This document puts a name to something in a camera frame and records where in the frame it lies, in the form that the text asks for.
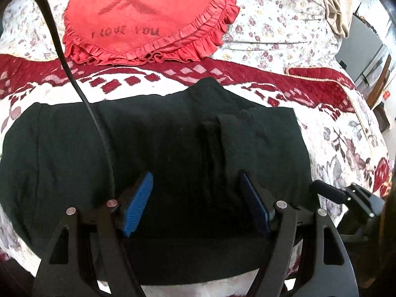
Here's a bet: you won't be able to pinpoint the red heart-shaped ruffled pillow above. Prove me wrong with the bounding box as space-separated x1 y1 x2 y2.
62 0 241 66

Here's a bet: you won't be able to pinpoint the black braided cable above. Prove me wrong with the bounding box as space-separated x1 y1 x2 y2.
19 0 116 192

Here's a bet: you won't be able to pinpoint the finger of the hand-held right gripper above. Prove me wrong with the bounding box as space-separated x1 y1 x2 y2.
309 179 386 220

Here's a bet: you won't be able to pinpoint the beige cloth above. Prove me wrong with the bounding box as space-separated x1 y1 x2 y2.
317 0 361 38

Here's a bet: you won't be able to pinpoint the white floral quilt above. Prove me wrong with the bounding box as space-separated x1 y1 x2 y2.
0 0 350 78

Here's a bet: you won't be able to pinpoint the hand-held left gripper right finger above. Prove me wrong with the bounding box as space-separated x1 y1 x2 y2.
241 171 361 297

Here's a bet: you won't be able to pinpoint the black pants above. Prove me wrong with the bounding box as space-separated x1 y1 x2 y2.
0 77 311 287

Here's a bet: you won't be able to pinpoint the red and white floral blanket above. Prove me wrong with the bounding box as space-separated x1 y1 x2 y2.
0 54 393 297

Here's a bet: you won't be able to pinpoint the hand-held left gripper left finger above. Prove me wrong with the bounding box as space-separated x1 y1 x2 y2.
35 172 154 297

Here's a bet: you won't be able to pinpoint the grey cabinet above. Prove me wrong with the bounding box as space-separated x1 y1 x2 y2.
336 14 389 87

